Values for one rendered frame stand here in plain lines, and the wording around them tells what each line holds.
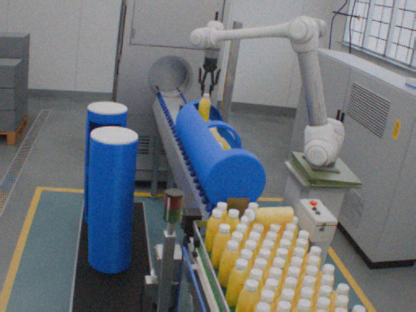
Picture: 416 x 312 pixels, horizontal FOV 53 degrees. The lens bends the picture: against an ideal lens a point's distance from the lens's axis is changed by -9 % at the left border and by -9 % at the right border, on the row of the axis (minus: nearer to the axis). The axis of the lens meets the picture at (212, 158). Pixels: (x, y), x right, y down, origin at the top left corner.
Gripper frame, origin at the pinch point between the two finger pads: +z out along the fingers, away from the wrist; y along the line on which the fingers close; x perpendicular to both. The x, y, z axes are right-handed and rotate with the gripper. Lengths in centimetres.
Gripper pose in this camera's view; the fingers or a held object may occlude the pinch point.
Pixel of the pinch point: (206, 90)
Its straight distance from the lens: 267.6
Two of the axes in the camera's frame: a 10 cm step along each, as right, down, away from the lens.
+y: -9.7, -0.4, -2.5
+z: -1.3, 9.2, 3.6
